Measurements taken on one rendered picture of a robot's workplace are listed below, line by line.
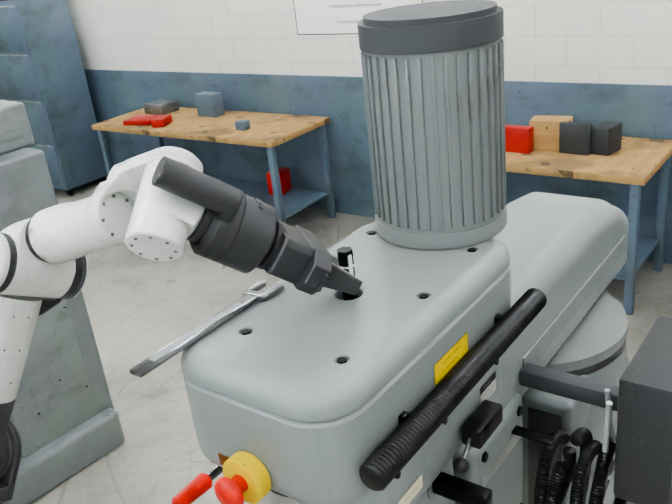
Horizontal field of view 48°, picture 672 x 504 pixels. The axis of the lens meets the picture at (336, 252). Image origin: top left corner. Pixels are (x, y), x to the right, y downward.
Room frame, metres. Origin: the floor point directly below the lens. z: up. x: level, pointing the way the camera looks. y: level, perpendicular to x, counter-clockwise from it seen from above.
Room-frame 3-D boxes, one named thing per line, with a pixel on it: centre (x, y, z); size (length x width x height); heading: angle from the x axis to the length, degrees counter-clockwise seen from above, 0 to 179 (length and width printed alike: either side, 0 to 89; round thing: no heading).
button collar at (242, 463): (0.69, 0.13, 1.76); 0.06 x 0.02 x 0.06; 51
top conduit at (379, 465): (0.81, -0.15, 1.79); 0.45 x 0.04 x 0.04; 141
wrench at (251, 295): (0.82, 0.17, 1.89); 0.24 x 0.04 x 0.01; 142
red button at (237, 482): (0.67, 0.15, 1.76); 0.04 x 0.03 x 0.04; 51
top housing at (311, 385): (0.88, -0.02, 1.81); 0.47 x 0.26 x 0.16; 141
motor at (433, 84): (1.07, -0.17, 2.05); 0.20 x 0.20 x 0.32
